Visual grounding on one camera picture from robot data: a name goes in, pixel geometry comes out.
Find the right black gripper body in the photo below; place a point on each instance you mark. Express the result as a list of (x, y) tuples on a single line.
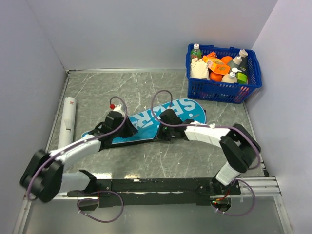
[(165, 132)]

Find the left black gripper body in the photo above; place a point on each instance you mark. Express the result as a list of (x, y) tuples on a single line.
[(125, 131)]

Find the blue racket cover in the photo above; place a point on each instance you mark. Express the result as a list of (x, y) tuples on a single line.
[(146, 124)]

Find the white shuttlecock tube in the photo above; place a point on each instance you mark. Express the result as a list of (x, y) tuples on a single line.
[(67, 122)]

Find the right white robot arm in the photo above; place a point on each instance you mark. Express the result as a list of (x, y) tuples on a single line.
[(241, 151)]

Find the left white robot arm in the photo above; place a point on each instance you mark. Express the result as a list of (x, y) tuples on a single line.
[(45, 177)]

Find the blue plastic basket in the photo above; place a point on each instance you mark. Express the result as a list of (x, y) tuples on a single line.
[(235, 93)]

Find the beige cloth bag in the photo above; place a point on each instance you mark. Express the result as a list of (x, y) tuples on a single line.
[(199, 69)]

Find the orange fruit front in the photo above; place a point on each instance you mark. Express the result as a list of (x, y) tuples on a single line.
[(216, 77)]

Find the orange fruit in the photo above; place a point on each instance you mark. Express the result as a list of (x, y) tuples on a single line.
[(216, 77), (226, 59)]

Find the orange carton box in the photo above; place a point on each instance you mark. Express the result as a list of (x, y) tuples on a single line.
[(216, 65)]

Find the white pump bottle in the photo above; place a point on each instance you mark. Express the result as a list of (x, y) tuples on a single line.
[(231, 76)]

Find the green drink bottle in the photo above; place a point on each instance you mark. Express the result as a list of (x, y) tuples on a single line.
[(196, 52)]

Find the green box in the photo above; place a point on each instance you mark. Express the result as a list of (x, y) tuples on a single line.
[(242, 78)]

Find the orange fruit back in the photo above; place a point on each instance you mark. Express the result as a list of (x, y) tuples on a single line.
[(226, 59)]

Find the grey pump bottle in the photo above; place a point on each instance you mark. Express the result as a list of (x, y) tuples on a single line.
[(240, 61)]

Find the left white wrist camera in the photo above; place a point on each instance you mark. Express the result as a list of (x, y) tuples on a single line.
[(118, 108)]

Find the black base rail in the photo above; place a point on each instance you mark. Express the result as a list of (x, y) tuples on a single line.
[(157, 191)]

